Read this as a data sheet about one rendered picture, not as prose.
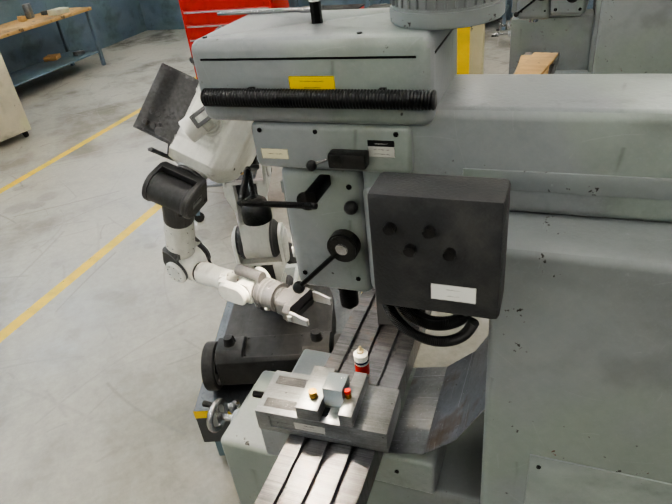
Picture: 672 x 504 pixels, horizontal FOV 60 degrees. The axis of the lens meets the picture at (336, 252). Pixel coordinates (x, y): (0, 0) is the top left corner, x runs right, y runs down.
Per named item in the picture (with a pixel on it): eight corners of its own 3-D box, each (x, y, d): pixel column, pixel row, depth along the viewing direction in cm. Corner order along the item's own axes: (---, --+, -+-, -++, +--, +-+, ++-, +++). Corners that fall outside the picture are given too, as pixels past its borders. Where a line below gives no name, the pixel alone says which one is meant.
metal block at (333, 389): (324, 405, 146) (321, 388, 142) (331, 387, 150) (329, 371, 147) (344, 408, 144) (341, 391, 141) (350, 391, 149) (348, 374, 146)
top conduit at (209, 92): (201, 109, 111) (197, 91, 110) (212, 101, 115) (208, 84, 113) (433, 113, 96) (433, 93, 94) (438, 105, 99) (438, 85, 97)
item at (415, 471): (265, 455, 169) (257, 428, 163) (309, 372, 196) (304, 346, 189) (434, 497, 152) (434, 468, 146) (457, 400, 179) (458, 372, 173)
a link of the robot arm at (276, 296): (285, 305, 155) (252, 292, 161) (290, 332, 160) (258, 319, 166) (313, 280, 163) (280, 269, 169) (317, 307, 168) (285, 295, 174)
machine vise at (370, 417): (258, 428, 152) (251, 399, 146) (280, 387, 164) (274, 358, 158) (388, 453, 141) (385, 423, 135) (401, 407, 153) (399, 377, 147)
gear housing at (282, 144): (255, 168, 120) (246, 122, 115) (300, 125, 139) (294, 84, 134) (413, 178, 109) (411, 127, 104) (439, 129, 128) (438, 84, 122)
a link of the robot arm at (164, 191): (148, 217, 169) (144, 183, 159) (167, 199, 175) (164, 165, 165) (183, 233, 168) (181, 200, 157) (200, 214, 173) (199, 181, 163)
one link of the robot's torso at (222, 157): (163, 165, 192) (113, 146, 157) (206, 72, 191) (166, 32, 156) (242, 203, 190) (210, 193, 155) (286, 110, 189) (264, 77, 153)
